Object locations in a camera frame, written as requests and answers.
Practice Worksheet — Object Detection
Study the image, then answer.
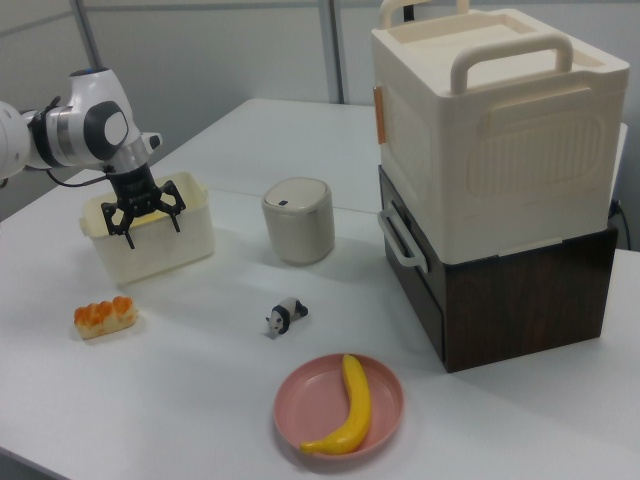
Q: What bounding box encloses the large cream storage box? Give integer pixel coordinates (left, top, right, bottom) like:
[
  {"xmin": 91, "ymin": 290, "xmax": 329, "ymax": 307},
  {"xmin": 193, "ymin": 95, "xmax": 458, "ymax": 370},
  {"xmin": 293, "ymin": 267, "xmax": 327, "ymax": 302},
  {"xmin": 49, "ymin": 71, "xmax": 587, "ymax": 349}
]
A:
[{"xmin": 370, "ymin": 0, "xmax": 631, "ymax": 265}]

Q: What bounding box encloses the yellow item inside box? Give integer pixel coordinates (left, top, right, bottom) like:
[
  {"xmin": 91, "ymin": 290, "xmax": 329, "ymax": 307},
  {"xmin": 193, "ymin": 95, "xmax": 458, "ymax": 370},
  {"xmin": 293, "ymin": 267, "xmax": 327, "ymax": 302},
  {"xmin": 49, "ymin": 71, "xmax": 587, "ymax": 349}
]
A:
[{"xmin": 130, "ymin": 211, "xmax": 171, "ymax": 227}]

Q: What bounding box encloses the toy bread with orange topping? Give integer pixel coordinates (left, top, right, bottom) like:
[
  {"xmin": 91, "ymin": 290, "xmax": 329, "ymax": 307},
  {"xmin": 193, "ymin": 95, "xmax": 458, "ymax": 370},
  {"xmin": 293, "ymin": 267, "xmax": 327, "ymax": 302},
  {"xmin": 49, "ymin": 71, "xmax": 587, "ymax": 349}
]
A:
[{"xmin": 73, "ymin": 295, "xmax": 140, "ymax": 342}]

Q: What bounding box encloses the white drawer handle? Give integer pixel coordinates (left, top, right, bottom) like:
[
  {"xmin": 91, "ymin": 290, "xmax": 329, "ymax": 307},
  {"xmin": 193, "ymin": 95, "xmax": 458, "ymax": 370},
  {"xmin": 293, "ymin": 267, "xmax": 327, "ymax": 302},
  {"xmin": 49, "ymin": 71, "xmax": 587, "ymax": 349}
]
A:
[{"xmin": 376, "ymin": 202, "xmax": 432, "ymax": 275}]

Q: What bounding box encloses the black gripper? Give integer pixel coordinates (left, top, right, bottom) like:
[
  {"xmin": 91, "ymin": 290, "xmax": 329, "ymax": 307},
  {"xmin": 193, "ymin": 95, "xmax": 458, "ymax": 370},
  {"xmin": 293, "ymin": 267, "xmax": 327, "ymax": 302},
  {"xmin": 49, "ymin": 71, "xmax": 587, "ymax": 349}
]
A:
[{"xmin": 100, "ymin": 163, "xmax": 187, "ymax": 251}]

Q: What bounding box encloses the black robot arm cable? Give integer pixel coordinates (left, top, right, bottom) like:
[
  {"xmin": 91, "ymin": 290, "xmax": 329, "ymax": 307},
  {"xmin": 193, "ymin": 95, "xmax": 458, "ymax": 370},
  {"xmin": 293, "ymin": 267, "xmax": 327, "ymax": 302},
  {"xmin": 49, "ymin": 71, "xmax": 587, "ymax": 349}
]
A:
[{"xmin": 45, "ymin": 167, "xmax": 109, "ymax": 189}]

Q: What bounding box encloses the pink plate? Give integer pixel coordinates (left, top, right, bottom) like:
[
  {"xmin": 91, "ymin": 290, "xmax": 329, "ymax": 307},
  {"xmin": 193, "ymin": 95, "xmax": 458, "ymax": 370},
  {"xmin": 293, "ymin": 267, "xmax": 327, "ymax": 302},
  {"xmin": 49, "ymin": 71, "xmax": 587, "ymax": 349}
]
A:
[{"xmin": 273, "ymin": 353, "xmax": 405, "ymax": 459}]

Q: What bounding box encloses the small beige trash can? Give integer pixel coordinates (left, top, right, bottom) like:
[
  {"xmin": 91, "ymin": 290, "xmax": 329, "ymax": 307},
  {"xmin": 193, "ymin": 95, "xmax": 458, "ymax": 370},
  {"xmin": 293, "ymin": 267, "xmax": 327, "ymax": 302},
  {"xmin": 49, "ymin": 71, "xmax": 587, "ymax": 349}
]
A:
[{"xmin": 261, "ymin": 176, "xmax": 336, "ymax": 267}]

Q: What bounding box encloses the dark wooden drawer cabinet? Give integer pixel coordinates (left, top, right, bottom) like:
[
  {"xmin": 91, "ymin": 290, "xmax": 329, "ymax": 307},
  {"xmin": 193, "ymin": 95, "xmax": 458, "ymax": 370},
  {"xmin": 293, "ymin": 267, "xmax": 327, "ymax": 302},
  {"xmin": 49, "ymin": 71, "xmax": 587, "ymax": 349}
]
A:
[{"xmin": 376, "ymin": 164, "xmax": 619, "ymax": 375}]

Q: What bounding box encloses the black cable behind cabinet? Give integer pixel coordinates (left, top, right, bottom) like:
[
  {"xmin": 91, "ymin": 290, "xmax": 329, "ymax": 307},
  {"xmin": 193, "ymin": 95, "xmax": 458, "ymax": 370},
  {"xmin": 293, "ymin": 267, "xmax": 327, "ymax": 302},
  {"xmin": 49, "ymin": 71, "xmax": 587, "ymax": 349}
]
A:
[{"xmin": 608, "ymin": 198, "xmax": 632, "ymax": 251}]

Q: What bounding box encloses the cream plastic box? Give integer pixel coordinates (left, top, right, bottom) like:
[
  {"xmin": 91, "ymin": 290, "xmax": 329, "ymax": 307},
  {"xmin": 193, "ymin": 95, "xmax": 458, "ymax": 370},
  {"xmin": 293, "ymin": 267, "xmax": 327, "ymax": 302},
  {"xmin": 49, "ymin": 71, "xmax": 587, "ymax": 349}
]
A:
[{"xmin": 78, "ymin": 171, "xmax": 217, "ymax": 288}]

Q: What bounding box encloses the yellow toy banana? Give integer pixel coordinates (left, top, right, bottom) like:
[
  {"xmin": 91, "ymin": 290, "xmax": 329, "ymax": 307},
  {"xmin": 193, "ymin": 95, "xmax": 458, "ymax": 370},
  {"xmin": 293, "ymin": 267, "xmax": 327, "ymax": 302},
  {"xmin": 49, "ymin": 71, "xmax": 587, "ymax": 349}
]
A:
[{"xmin": 299, "ymin": 353, "xmax": 373, "ymax": 456}]

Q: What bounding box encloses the panda toy figurine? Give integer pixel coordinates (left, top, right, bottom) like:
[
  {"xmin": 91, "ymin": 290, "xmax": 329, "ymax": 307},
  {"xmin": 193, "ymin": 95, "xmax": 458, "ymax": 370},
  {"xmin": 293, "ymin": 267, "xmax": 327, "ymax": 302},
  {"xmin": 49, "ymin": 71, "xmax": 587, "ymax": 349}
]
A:
[{"xmin": 265, "ymin": 296, "xmax": 310, "ymax": 343}]

